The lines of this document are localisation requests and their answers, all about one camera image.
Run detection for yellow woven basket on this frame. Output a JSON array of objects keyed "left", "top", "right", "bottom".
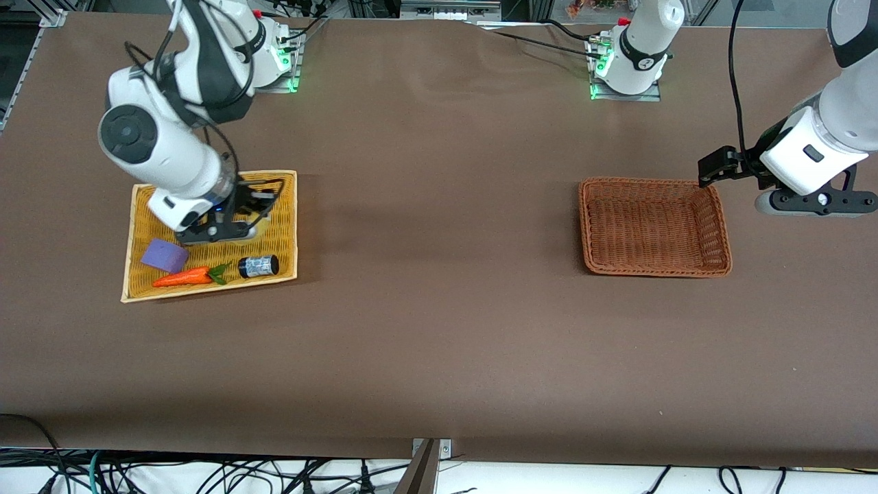
[{"left": 121, "top": 169, "right": 298, "bottom": 303}]

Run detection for purple foam cube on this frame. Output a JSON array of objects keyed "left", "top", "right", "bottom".
[{"left": 141, "top": 238, "right": 190, "bottom": 272}]

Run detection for small black-capped jar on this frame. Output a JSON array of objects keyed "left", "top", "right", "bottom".
[{"left": 237, "top": 255, "right": 280, "bottom": 279}]

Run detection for orange toy carrot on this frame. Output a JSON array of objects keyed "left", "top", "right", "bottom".
[{"left": 152, "top": 263, "right": 234, "bottom": 288}]

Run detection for brown woven basket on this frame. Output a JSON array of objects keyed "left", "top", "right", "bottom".
[{"left": 578, "top": 177, "right": 733, "bottom": 278}]

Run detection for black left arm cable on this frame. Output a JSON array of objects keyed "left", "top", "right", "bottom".
[{"left": 728, "top": 0, "right": 750, "bottom": 155}]

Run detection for aluminium table edge rail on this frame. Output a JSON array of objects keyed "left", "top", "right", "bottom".
[{"left": 0, "top": 10, "right": 69, "bottom": 131}]

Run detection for black cable on table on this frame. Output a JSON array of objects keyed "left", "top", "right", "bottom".
[{"left": 473, "top": 19, "right": 606, "bottom": 59}]

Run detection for black floor cable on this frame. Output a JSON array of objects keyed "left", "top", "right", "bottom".
[{"left": 0, "top": 414, "right": 69, "bottom": 494}]

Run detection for metal table bracket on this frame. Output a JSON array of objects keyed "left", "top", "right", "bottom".
[{"left": 392, "top": 438, "right": 453, "bottom": 494}]

